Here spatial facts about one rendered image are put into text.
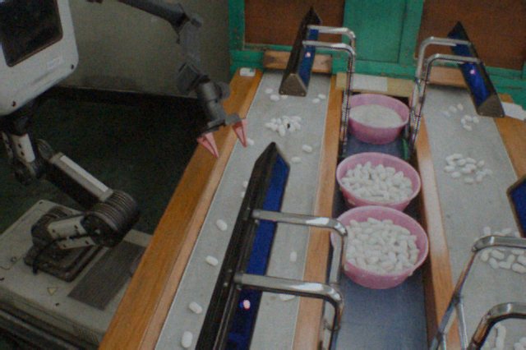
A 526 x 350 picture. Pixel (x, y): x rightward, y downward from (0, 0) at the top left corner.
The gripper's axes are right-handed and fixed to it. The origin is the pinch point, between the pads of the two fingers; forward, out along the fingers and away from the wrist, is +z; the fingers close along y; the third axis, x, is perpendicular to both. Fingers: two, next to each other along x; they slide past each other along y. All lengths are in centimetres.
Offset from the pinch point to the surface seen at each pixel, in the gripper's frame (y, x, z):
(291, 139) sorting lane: -35.4, -21.5, 4.3
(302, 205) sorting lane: -13.9, 1.3, 23.2
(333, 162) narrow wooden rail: -34.5, -3.2, 16.2
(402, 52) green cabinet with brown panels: -102, -15, -11
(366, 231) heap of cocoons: -20.5, 16.6, 35.5
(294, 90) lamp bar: -18.8, 13.1, -8.3
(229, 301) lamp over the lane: 40, 57, 21
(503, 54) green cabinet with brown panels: -132, 11, 6
